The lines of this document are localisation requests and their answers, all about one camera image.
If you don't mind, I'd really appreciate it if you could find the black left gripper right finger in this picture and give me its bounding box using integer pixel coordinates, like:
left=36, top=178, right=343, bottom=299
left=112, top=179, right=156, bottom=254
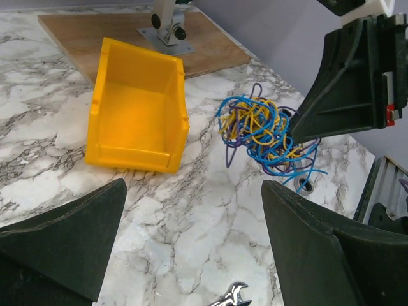
left=261, top=180, right=407, bottom=305

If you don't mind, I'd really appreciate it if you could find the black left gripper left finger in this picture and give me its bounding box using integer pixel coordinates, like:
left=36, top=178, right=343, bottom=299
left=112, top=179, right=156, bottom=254
left=1, top=178, right=128, bottom=305

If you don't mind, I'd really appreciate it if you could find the metal switch stand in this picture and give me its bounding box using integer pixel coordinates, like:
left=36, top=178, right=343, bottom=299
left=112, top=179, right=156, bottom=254
left=138, top=0, right=195, bottom=56

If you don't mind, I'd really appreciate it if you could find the silver ratchet wrench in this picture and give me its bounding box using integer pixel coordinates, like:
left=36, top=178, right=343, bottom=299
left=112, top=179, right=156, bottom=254
left=289, top=161, right=314, bottom=196

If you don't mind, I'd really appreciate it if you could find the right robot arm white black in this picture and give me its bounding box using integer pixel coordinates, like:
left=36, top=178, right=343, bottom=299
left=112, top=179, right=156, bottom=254
left=289, top=1, right=407, bottom=143

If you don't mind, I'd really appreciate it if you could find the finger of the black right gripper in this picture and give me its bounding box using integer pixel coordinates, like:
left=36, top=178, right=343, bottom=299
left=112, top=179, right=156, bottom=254
left=290, top=16, right=387, bottom=143

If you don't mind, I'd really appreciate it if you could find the aluminium table frame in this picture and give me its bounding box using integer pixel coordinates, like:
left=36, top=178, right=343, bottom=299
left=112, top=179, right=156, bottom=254
left=353, top=156, right=407, bottom=224

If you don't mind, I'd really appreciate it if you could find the silver open-end wrench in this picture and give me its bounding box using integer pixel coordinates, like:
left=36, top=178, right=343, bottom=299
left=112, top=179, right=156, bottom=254
left=210, top=281, right=252, bottom=306

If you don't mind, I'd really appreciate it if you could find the wooden base board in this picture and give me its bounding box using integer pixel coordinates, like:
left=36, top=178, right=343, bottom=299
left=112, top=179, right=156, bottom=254
left=38, top=12, right=251, bottom=84

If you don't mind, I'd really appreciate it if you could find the blue cable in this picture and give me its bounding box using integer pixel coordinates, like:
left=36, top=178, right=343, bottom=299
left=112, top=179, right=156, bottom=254
left=215, top=83, right=328, bottom=194

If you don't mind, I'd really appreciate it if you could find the yellow bin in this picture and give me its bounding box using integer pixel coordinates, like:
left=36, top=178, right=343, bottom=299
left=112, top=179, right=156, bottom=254
left=85, top=38, right=189, bottom=173

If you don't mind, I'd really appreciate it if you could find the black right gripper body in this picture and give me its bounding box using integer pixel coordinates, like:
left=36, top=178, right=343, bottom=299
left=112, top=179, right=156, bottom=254
left=381, top=13, right=407, bottom=127

